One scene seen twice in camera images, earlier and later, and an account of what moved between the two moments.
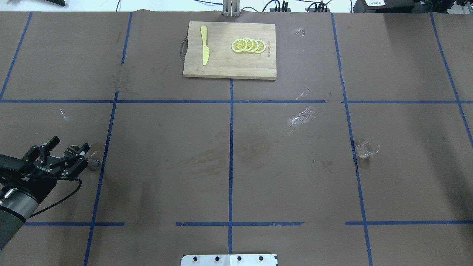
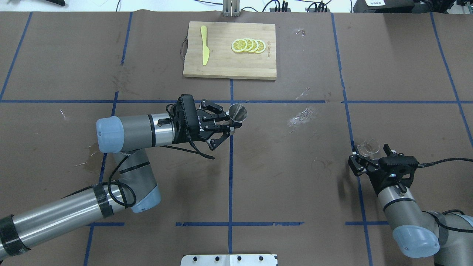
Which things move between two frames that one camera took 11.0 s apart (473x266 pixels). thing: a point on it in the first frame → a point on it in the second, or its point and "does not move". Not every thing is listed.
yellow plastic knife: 206,51 does not move
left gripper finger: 76,167 → 213,143
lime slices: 262,46 does not move
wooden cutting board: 224,62 does not move
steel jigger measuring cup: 92,163 → 237,112
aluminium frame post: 231,8 does not move
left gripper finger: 43,151 → 219,114
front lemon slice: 239,45 does not move
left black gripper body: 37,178 → 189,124
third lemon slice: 255,46 does not move
